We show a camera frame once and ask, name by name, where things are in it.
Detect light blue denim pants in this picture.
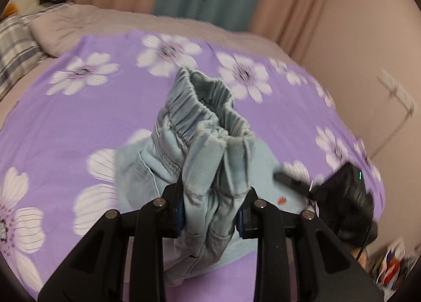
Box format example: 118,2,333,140
115,67,308,286

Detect colourful clutter pile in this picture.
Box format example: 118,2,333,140
366,237,420,293

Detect purple floral bed sheet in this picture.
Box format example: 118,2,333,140
1,31,385,297

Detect plaid grey pillow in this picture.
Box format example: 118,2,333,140
0,13,47,100

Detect white goose plush toy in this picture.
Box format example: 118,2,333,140
1,0,43,17

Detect white wall power strip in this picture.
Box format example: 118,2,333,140
378,69,417,117

